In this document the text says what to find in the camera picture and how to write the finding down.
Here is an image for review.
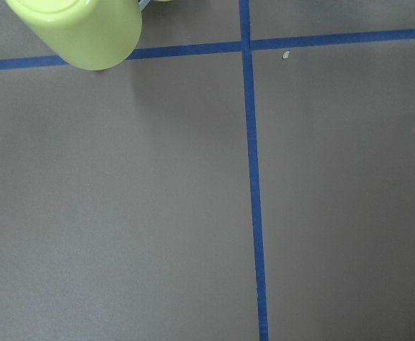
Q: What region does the lime green plastic cup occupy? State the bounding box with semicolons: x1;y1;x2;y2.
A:
6;0;148;70

